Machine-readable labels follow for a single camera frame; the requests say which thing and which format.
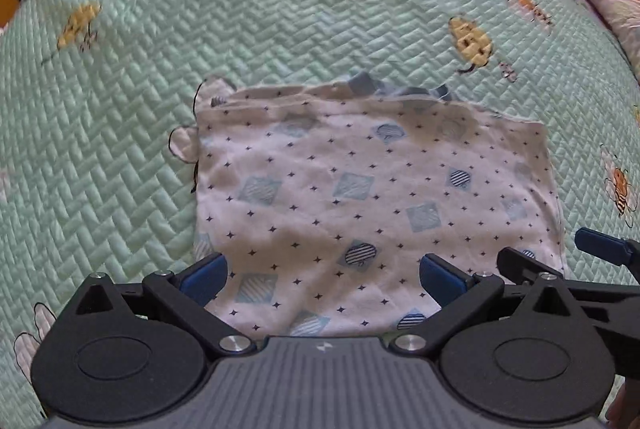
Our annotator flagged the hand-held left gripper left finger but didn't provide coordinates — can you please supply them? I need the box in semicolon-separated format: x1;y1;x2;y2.
75;251;253;356

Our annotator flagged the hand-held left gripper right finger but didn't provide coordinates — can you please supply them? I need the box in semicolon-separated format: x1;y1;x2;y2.
390;253;581;355

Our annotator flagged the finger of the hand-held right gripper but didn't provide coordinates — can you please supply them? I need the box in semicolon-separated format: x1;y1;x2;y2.
496;246;640;297
574;228;640;268

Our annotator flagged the white printed shirt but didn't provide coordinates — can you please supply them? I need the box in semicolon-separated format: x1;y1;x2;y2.
192;72;566;340

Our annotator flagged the green quilted bee bedspread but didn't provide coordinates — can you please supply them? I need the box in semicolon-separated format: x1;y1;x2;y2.
0;0;640;420

